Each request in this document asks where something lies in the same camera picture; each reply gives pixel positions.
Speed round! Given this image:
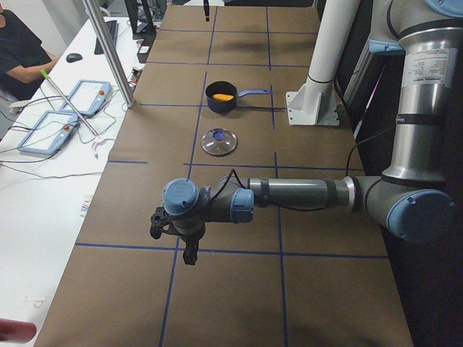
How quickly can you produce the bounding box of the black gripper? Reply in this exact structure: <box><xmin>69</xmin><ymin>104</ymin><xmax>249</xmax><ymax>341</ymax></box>
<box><xmin>173</xmin><ymin>220</ymin><xmax>205</xmax><ymax>265</ymax></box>

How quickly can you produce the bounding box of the yellow corn cob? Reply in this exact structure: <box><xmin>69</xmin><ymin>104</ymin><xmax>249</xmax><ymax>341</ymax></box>
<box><xmin>212</xmin><ymin>93</ymin><xmax>234</xmax><ymax>102</ymax></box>

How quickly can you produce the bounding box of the glass pot lid purple knob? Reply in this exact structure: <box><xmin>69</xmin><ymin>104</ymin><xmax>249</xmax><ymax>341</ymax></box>
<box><xmin>201</xmin><ymin>128</ymin><xmax>238</xmax><ymax>156</ymax></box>

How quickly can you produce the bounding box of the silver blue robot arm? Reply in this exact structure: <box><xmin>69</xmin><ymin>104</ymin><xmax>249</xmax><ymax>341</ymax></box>
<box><xmin>150</xmin><ymin>1</ymin><xmax>462</xmax><ymax>265</ymax></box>

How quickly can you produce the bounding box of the purple black saucepan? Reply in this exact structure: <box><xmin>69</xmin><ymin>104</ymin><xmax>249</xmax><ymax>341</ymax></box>
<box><xmin>205</xmin><ymin>81</ymin><xmax>270</xmax><ymax>113</ymax></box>

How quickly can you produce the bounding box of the black keyboard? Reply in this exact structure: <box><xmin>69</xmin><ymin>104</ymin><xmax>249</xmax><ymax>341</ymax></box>
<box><xmin>93</xmin><ymin>20</ymin><xmax>119</xmax><ymax>56</ymax></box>

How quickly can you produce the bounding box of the black computer mouse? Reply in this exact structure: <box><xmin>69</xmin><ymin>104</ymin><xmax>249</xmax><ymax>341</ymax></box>
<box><xmin>66</xmin><ymin>53</ymin><xmax>82</xmax><ymax>63</ymax></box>

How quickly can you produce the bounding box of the blue teach pendant far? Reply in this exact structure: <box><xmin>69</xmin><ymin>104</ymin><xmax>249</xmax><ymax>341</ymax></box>
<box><xmin>68</xmin><ymin>80</ymin><xmax>111</xmax><ymax>118</ymax></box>

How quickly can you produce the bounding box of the blue teach pendant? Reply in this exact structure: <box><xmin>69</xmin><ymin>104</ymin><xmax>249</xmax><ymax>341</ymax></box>
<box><xmin>17</xmin><ymin>111</ymin><xmax>79</xmax><ymax>155</ymax></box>
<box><xmin>68</xmin><ymin>80</ymin><xmax>111</xmax><ymax>118</ymax></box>

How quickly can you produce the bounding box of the metal rod green tip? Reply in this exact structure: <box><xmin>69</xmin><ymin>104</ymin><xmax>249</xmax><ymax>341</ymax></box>
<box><xmin>40</xmin><ymin>69</ymin><xmax>100</xmax><ymax>138</ymax></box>

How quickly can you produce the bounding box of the blue teach pendant near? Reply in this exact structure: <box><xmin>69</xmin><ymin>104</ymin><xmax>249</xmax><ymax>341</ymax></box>
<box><xmin>17</xmin><ymin>111</ymin><xmax>79</xmax><ymax>155</ymax></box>

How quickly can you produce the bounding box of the person in black shirt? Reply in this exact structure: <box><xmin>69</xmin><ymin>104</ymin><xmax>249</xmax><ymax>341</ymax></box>
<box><xmin>1</xmin><ymin>9</ymin><xmax>59</xmax><ymax>100</ymax></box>

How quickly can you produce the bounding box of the red cylinder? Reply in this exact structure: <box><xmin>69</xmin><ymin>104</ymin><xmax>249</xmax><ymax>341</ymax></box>
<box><xmin>0</xmin><ymin>318</ymin><xmax>37</xmax><ymax>343</ymax></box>

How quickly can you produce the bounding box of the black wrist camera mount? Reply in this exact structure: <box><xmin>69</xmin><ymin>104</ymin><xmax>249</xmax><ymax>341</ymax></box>
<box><xmin>150</xmin><ymin>206</ymin><xmax>177</xmax><ymax>239</ymax></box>

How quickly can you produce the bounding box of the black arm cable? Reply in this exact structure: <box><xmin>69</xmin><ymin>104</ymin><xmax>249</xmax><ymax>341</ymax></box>
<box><xmin>209</xmin><ymin>168</ymin><xmax>334</xmax><ymax>213</ymax></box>

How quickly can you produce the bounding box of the aluminium frame post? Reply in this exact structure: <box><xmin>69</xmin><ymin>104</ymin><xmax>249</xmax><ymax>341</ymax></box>
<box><xmin>82</xmin><ymin>0</ymin><xmax>135</xmax><ymax>108</ymax></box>

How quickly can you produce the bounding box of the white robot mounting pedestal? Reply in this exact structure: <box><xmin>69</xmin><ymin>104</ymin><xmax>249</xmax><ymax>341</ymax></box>
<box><xmin>286</xmin><ymin>0</ymin><xmax>360</xmax><ymax>126</ymax></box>

